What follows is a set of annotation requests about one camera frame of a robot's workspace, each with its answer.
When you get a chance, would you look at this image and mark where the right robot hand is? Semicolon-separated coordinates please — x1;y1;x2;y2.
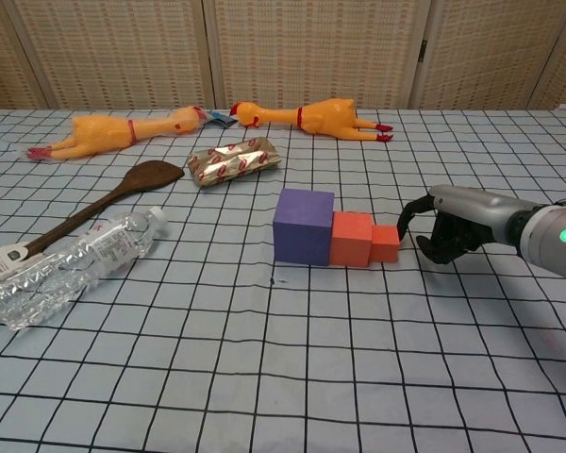
396;184;539;264

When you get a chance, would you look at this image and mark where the small orange foam cube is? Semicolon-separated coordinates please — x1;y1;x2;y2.
368;225;401;263

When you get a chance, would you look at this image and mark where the large orange foam cube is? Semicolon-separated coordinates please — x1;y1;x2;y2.
328;210;374;269

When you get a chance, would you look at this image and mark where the large purple foam cube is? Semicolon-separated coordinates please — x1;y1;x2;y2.
273;188;336;268

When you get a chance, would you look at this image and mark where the yellow rubber chicken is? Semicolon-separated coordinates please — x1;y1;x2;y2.
229;97;395;143

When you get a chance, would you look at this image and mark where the woven folding screen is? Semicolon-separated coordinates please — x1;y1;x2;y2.
0;0;566;112

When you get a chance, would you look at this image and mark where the blue checkered tablecloth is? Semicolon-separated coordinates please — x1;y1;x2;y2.
0;109;566;453

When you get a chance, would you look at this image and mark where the gold foil snack packet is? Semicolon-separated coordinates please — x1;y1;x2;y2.
186;136;281;190

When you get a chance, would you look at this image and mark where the blue packaging header card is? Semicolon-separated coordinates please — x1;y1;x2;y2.
202;110;238;128

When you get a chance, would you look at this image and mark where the dark wooden spatula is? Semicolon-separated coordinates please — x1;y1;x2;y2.
21;159;186;259

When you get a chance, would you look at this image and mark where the clear plastic water bottle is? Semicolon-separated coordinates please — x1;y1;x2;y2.
0;206;169;330

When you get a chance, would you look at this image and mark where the rubber chicken in clear bag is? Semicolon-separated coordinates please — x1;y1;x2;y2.
26;106;204;164

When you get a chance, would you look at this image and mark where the white paper spatula label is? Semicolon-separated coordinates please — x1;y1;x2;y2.
0;243;46;287

